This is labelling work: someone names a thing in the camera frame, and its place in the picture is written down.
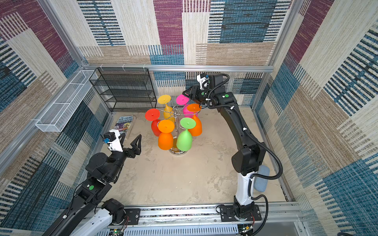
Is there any pink plastic wine glass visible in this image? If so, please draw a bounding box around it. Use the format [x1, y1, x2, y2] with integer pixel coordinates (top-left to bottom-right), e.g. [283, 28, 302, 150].
[176, 94, 193, 118]

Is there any orange wine glass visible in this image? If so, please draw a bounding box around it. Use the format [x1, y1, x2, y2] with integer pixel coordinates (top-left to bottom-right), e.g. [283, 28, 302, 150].
[187, 104, 202, 137]
[158, 120, 175, 150]

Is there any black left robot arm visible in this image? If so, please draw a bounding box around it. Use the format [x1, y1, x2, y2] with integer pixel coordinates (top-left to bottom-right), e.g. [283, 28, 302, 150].
[44, 129, 142, 236]

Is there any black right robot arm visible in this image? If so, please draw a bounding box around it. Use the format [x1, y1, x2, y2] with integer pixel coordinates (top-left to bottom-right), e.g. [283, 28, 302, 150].
[182, 73, 283, 221]

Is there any chrome wine glass rack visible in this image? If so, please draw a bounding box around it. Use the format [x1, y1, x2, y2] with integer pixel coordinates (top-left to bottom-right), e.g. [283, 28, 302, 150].
[167, 106, 188, 156]

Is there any yellow plastic wine glass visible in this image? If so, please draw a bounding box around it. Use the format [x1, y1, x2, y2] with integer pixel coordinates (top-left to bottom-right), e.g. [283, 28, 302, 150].
[157, 95, 175, 123]

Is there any orange wine glass front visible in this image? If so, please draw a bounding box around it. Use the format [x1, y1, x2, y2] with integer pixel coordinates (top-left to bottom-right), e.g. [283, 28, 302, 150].
[158, 120, 175, 150]

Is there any red plastic wine glass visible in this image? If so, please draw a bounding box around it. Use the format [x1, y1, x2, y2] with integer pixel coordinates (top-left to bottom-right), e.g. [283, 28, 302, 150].
[145, 108, 161, 137]

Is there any green plastic wine glass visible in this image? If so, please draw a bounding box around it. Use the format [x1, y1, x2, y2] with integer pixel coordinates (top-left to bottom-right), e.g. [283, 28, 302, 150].
[177, 118, 196, 151]

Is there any black mesh shelf rack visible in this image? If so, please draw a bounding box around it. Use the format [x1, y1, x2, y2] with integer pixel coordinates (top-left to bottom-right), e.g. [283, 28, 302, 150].
[89, 67, 157, 112]

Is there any treehouse paperback book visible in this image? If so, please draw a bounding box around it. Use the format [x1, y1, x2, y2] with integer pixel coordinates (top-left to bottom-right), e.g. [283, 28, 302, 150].
[114, 116, 134, 139]

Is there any blue grey sponge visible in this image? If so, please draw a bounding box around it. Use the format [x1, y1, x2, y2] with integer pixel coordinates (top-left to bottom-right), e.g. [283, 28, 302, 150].
[254, 165, 270, 192]

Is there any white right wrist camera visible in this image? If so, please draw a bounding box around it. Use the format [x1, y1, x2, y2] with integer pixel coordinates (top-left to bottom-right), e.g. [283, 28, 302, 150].
[196, 73, 210, 90]

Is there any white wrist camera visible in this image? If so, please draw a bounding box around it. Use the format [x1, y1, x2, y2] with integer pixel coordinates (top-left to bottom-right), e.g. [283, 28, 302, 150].
[103, 129, 126, 152]
[196, 73, 210, 90]

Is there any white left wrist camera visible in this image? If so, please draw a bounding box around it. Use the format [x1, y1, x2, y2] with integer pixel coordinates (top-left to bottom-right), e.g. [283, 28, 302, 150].
[103, 129, 126, 152]

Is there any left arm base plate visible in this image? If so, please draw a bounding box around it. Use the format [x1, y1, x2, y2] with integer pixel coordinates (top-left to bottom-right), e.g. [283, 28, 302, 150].
[119, 208, 141, 226]

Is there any white wire mesh basket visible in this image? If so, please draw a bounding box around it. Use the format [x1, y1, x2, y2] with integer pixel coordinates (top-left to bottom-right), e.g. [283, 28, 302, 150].
[35, 70, 95, 132]

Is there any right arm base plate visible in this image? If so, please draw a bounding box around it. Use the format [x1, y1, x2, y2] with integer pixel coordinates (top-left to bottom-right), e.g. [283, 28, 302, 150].
[216, 203, 262, 222]

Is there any aluminium mounting rail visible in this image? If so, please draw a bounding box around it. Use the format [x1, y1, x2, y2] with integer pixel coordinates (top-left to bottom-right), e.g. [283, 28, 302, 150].
[95, 202, 311, 236]

